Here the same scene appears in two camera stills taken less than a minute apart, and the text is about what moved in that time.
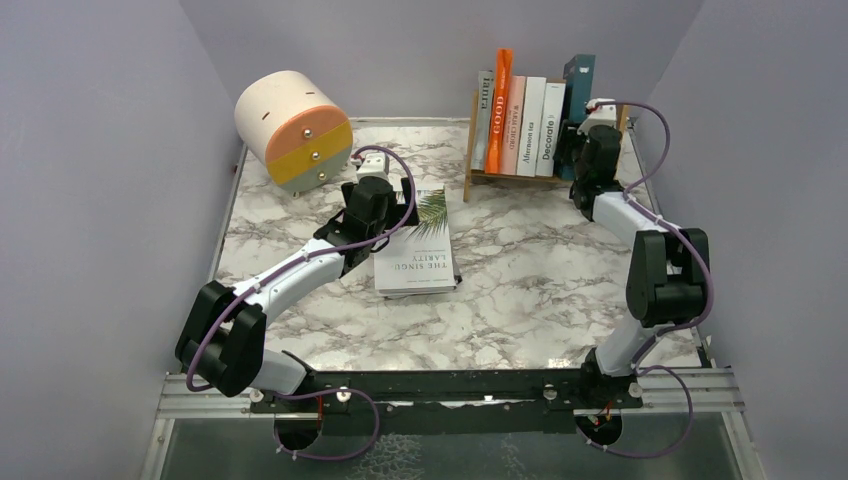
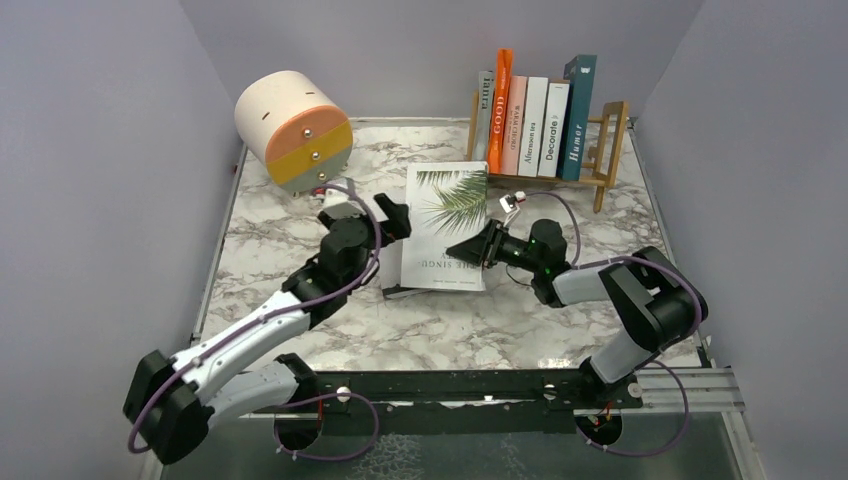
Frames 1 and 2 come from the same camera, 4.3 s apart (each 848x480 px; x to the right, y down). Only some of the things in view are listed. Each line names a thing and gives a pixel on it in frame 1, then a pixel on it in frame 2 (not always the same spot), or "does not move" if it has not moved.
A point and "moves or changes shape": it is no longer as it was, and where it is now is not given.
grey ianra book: x=483 y=115 does not move
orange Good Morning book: x=498 y=113 does not move
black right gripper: x=567 y=137 -> x=484 y=246
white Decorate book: x=554 y=101 does not move
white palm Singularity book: x=419 y=258 moves or changes shape
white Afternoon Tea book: x=532 y=117 does not move
